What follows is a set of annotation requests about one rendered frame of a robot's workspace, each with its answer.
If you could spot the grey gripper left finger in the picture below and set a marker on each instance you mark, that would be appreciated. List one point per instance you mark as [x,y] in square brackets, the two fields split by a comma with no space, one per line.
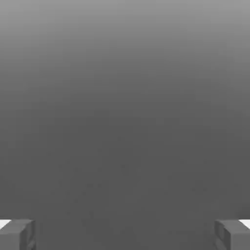
[15,235]

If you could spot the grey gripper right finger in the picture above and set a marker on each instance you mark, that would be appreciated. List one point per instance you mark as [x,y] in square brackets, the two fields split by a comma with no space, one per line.
[234,236]

